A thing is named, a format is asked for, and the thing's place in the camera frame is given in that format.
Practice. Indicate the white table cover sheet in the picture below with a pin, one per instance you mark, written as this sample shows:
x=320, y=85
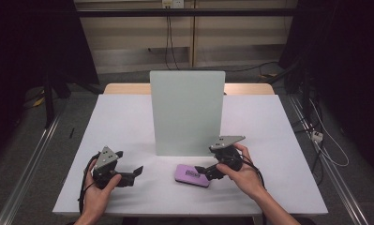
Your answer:
x=128, y=125

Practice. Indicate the aluminium floor rail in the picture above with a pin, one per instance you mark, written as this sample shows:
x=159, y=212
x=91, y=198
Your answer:
x=28, y=175
x=334, y=175

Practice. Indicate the black metal stand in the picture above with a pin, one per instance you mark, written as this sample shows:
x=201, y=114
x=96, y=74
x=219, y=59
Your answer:
x=306, y=93
x=49, y=100

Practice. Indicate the black pen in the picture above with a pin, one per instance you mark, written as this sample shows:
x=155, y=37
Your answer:
x=71, y=132

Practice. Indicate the purple whiteboard eraser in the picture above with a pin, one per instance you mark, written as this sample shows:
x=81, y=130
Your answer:
x=187, y=175

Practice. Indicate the person's right hand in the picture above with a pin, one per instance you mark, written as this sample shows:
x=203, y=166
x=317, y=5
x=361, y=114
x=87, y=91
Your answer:
x=244, y=179

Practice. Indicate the white wall outlet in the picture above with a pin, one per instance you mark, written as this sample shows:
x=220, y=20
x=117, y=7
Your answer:
x=172, y=3

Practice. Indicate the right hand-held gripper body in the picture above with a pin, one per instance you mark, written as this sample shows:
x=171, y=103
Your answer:
x=228, y=156

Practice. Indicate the person's left hand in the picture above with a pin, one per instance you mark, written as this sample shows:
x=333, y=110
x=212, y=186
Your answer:
x=97, y=195

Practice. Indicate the pale standing whiteboard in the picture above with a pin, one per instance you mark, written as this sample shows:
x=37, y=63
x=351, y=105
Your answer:
x=187, y=112

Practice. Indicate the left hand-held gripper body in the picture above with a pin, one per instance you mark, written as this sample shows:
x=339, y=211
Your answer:
x=106, y=168

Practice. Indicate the black curtain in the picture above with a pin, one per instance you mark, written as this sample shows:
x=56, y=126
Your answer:
x=25, y=47
x=347, y=56

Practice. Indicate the white power strip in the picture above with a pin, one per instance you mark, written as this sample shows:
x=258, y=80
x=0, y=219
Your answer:
x=317, y=136

